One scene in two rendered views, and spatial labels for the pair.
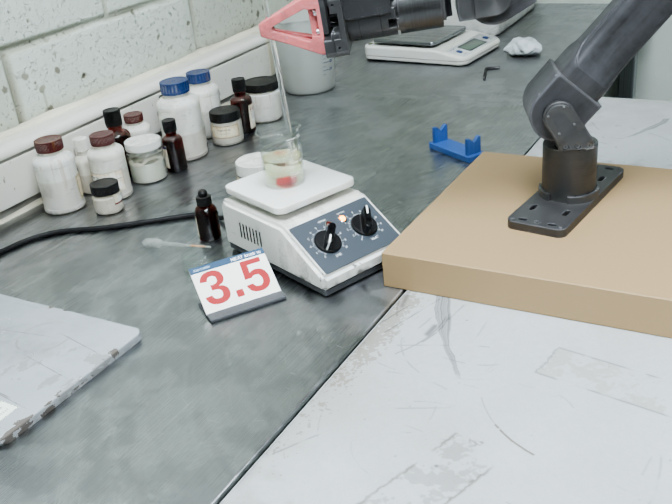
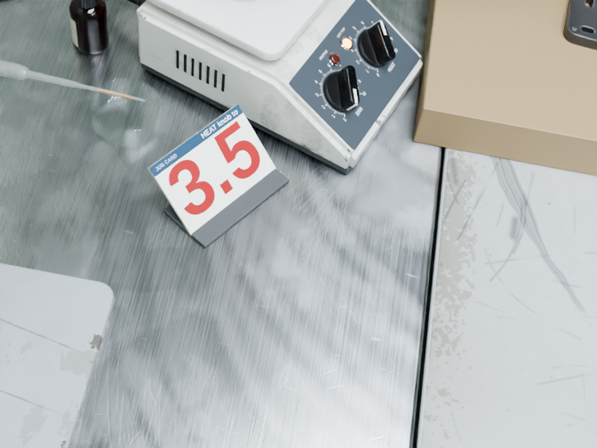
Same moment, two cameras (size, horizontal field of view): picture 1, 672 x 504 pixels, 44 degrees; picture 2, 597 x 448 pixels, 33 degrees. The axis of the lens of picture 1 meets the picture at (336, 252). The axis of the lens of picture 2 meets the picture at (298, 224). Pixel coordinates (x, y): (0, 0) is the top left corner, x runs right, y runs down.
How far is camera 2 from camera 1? 0.53 m
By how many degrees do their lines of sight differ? 37
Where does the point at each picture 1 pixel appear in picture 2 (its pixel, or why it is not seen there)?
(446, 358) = (555, 281)
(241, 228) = (179, 58)
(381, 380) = (496, 335)
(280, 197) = (259, 23)
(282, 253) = (270, 110)
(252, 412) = (361, 424)
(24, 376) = not seen: outside the picture
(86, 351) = (51, 348)
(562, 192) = not seen: outside the picture
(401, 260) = (452, 118)
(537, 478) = not seen: outside the picture
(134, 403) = (183, 436)
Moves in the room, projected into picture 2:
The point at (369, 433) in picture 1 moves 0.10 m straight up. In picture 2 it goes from (526, 435) to (574, 372)
